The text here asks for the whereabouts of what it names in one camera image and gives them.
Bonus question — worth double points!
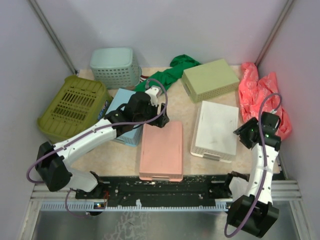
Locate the light blue shallow basket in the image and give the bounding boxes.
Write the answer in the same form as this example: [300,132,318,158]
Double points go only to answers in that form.
[108,87,146,148]

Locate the pink plastic basket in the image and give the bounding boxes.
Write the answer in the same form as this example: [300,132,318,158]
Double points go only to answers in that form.
[139,121,183,182]

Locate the white plastic basket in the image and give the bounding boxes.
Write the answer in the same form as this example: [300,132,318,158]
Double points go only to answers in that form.
[190,101,239,163]

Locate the light blue laundry basket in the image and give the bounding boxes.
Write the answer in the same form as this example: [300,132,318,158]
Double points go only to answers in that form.
[89,47,142,89]

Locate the olive green laundry basket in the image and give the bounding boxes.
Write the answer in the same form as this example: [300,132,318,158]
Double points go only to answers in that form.
[36,75,113,143]

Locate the light green plastic basket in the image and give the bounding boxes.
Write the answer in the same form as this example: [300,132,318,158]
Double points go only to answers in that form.
[181,58,240,103]

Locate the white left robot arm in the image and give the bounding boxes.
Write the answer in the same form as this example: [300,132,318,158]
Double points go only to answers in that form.
[35,86,170,199]

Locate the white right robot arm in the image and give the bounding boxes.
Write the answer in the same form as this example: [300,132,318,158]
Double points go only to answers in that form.
[223,112,281,238]

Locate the pink plastic bag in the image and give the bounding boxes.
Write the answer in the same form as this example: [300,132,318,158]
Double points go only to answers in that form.
[238,62,292,140]

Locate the brown striped sock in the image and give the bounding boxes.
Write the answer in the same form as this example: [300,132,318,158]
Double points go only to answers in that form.
[139,75,150,83]

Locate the green shirt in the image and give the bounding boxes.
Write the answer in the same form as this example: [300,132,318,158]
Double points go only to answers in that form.
[134,54,201,92]

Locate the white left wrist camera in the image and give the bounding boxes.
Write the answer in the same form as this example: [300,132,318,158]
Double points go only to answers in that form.
[144,86,163,107]

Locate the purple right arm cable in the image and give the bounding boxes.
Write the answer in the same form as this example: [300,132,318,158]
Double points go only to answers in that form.
[223,92,284,238]

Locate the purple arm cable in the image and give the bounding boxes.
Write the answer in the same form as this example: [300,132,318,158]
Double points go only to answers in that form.
[223,92,284,238]
[26,78,169,220]

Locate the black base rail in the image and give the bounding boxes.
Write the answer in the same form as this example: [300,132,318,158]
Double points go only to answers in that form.
[75,175,231,208]

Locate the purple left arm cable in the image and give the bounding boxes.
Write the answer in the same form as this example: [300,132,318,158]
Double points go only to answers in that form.
[26,78,169,220]

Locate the white slotted cable duct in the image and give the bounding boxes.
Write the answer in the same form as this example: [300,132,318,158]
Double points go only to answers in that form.
[39,199,230,213]

